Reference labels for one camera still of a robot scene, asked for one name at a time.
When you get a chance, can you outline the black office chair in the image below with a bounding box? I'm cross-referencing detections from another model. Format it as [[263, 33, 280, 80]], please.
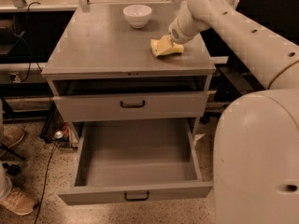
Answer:
[[201, 0, 299, 104]]

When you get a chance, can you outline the black floor cable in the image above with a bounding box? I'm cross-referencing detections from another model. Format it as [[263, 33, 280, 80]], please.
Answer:
[[33, 140, 60, 224]]

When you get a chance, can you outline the tan sneaker lower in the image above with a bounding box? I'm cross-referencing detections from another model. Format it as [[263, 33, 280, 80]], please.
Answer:
[[0, 188, 36, 216]]

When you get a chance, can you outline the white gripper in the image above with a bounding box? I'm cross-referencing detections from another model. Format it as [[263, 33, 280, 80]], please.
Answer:
[[168, 11, 209, 45]]

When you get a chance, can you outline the black lower drawer handle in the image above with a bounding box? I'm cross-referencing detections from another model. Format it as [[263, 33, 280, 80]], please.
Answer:
[[124, 191, 150, 202]]

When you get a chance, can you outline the black hanging cable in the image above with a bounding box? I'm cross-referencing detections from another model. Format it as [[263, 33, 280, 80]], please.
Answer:
[[12, 2, 43, 83]]

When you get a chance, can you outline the tan sneaker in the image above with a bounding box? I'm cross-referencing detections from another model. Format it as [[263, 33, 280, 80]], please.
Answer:
[[0, 128, 26, 148], [0, 188, 36, 216]]

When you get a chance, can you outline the black upper drawer handle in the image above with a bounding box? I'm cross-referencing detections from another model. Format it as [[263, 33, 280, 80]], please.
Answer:
[[120, 100, 146, 109]]

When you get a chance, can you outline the closed grey upper drawer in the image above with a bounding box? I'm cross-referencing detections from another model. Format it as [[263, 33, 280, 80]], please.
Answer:
[[54, 91, 207, 122]]

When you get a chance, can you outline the tan sneaker upper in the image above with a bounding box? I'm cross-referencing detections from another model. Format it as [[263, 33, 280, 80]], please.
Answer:
[[0, 128, 26, 148]]

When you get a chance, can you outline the grey drawer cabinet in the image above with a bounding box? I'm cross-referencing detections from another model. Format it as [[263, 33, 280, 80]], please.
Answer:
[[42, 3, 215, 140]]

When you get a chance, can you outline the white ceramic bowl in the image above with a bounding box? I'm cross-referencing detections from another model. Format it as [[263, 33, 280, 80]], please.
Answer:
[[122, 5, 152, 29]]

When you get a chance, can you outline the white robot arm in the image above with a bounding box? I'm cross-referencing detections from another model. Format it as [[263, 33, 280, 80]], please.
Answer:
[[170, 0, 299, 224]]

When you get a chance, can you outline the wall power outlet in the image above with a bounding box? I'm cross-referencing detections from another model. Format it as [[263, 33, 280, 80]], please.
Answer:
[[9, 73, 21, 83]]

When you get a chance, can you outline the black drawer handle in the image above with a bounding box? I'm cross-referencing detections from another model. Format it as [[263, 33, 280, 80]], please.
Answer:
[[124, 191, 150, 202], [120, 100, 146, 109]]

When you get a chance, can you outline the open grey middle drawer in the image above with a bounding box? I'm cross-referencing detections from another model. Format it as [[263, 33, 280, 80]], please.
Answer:
[[59, 119, 212, 205]]

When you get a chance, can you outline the yellow sponge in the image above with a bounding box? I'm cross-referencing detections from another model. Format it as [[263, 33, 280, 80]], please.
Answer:
[[150, 35, 184, 57]]

